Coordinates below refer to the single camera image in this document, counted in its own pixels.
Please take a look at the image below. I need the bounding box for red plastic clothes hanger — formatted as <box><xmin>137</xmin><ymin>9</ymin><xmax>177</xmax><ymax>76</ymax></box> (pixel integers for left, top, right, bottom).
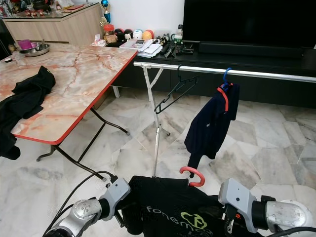
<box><xmin>179</xmin><ymin>166</ymin><xmax>206</xmax><ymax>187</ymax></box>

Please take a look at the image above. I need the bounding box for black shirt with fonemax print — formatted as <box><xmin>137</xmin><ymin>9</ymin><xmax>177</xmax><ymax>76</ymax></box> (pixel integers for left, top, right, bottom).
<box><xmin>121</xmin><ymin>175</ymin><xmax>237</xmax><ymax>237</ymax></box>

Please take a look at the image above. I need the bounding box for blue clothes hanger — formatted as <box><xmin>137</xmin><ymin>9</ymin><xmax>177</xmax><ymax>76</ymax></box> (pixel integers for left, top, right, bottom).
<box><xmin>222</xmin><ymin>67</ymin><xmax>234</xmax><ymax>90</ymax></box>

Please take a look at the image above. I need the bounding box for black clothes hanger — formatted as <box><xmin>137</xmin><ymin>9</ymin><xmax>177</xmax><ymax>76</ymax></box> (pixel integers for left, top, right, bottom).
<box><xmin>154</xmin><ymin>64</ymin><xmax>198</xmax><ymax>115</ymax></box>

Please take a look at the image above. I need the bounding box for navy shirt red collar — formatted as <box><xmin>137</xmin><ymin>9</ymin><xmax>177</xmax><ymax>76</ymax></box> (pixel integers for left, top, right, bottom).
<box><xmin>184</xmin><ymin>81</ymin><xmax>240</xmax><ymax>171</ymax></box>

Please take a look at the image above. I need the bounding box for black television console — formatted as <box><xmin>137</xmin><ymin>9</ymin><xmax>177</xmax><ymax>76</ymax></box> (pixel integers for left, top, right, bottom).
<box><xmin>106</xmin><ymin>42</ymin><xmax>316</xmax><ymax>109</ymax></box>

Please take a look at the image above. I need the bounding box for silver metal clothes rack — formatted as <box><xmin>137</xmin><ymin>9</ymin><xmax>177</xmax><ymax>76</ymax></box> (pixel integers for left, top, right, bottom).
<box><xmin>133</xmin><ymin>61</ymin><xmax>316</xmax><ymax>177</ymax></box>

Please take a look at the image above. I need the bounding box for black soundbar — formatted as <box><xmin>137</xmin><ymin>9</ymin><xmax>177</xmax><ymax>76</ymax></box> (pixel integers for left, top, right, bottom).
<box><xmin>198</xmin><ymin>41</ymin><xmax>304</xmax><ymax>60</ymax></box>

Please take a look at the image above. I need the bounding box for white paper stack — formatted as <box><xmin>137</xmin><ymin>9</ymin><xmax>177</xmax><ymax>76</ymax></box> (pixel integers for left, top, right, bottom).
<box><xmin>119</xmin><ymin>39</ymin><xmax>162</xmax><ymax>56</ymax></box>

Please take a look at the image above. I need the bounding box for marble top folding table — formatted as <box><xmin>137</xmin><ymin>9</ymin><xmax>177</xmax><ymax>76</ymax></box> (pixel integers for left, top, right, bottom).
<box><xmin>0</xmin><ymin>43</ymin><xmax>138</xmax><ymax>179</ymax></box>

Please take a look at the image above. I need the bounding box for clear bottle green label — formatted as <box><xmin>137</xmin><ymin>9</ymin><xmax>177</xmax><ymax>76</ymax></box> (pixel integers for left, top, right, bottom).
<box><xmin>175</xmin><ymin>25</ymin><xmax>184</xmax><ymax>43</ymax></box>

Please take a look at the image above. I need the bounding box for purple cup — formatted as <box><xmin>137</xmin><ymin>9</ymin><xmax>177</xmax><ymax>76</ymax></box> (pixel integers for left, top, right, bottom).
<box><xmin>18</xmin><ymin>39</ymin><xmax>34</xmax><ymax>51</ymax></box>

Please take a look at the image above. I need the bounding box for steel bowl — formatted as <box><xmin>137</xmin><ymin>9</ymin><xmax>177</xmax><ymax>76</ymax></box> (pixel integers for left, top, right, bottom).
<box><xmin>18</xmin><ymin>42</ymin><xmax>51</xmax><ymax>58</ymax></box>

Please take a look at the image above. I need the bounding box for black flat television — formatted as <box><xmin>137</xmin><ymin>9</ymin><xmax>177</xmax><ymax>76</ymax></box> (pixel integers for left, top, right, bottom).
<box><xmin>183</xmin><ymin>0</ymin><xmax>316</xmax><ymax>49</ymax></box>

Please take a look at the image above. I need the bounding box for red lid glass jar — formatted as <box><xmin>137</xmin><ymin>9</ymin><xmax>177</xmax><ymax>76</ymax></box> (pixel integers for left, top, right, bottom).
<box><xmin>103</xmin><ymin>24</ymin><xmax>117</xmax><ymax>45</ymax></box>

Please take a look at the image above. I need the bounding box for light wooden sideboard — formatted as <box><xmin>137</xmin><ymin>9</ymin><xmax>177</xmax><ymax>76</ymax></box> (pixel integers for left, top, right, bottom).
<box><xmin>2</xmin><ymin>4</ymin><xmax>104</xmax><ymax>47</ymax></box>

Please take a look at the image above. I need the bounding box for pink white tissue pack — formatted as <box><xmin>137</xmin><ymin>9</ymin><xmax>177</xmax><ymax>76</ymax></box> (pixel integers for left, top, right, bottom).
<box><xmin>93</xmin><ymin>35</ymin><xmax>108</xmax><ymax>47</ymax></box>

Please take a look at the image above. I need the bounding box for blue and gold trophy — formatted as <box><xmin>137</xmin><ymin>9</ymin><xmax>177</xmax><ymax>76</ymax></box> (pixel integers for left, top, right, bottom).
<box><xmin>100</xmin><ymin>0</ymin><xmax>112</xmax><ymax>24</ymax></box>

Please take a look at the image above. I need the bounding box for white ceramic figurine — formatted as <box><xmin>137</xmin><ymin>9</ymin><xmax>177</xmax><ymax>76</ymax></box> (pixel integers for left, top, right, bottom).
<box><xmin>52</xmin><ymin>0</ymin><xmax>75</xmax><ymax>10</ymax></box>

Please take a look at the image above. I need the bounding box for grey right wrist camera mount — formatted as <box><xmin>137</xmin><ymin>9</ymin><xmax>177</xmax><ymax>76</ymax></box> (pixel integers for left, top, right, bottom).
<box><xmin>220</xmin><ymin>178</ymin><xmax>257</xmax><ymax>230</ymax></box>

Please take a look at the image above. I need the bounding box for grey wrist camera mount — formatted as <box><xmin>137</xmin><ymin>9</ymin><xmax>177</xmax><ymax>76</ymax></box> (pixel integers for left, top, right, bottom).
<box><xmin>103</xmin><ymin>178</ymin><xmax>131</xmax><ymax>218</ymax></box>
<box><xmin>220</xmin><ymin>178</ymin><xmax>257</xmax><ymax>230</ymax></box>

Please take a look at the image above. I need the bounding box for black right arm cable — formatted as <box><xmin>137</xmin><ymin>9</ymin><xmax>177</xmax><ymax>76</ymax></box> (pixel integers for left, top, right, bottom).
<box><xmin>272</xmin><ymin>226</ymin><xmax>316</xmax><ymax>237</ymax></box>

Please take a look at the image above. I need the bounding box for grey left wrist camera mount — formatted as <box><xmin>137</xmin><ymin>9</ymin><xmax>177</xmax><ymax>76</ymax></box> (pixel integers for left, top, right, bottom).
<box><xmin>103</xmin><ymin>178</ymin><xmax>131</xmax><ymax>218</ymax></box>

